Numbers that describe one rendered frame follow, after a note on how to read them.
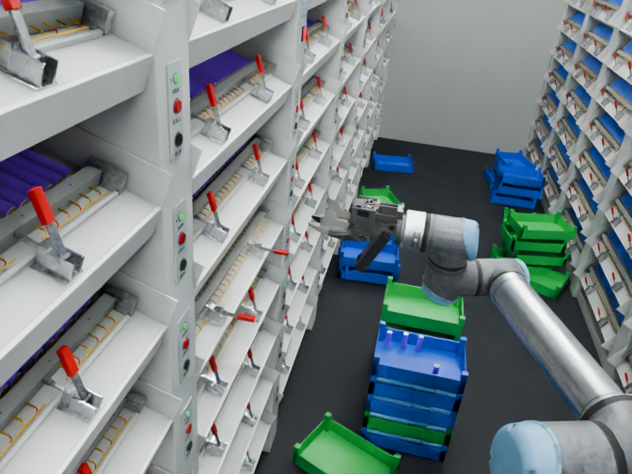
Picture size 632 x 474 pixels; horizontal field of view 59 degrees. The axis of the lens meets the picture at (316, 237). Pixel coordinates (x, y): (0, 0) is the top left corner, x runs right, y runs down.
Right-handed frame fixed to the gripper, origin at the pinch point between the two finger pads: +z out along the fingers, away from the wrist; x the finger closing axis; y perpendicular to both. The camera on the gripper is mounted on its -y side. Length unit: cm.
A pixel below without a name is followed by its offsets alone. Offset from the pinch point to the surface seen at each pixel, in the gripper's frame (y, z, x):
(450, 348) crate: -65, -44, -47
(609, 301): -79, -119, -121
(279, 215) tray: -7.0, 12.1, -14.4
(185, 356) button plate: -1, 10, 50
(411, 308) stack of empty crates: -66, -29, -70
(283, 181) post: 2.7, 11.6, -14.7
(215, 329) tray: -9.3, 12.2, 32.8
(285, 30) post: 39.6, 12.9, -14.7
